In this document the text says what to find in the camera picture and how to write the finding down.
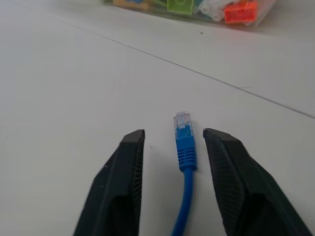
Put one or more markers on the orange toy brick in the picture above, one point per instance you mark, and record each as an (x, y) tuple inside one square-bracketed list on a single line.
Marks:
[(240, 12)]

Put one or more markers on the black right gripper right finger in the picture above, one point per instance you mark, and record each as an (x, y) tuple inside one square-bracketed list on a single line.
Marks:
[(236, 177)]

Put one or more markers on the white toy brick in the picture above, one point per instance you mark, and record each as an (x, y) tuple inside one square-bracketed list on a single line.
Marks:
[(211, 9)]

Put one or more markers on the clear plastic container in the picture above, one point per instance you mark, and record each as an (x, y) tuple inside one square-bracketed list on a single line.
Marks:
[(187, 9)]

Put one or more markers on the green toy brick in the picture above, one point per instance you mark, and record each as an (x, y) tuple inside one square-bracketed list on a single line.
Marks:
[(179, 5)]

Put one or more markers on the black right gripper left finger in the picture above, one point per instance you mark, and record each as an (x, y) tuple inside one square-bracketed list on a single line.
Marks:
[(120, 177)]

